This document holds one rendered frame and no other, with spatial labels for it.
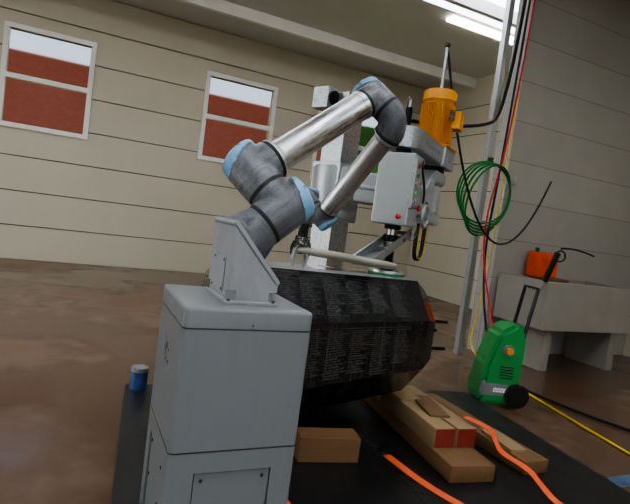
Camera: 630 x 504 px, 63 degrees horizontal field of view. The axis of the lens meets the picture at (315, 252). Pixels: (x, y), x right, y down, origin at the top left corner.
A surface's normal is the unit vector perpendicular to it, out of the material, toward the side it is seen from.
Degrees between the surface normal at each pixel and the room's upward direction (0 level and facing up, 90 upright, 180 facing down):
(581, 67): 90
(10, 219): 90
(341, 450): 90
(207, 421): 90
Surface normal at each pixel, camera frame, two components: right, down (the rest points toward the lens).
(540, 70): 0.42, 0.11
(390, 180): -0.44, 0.00
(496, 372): 0.05, 0.07
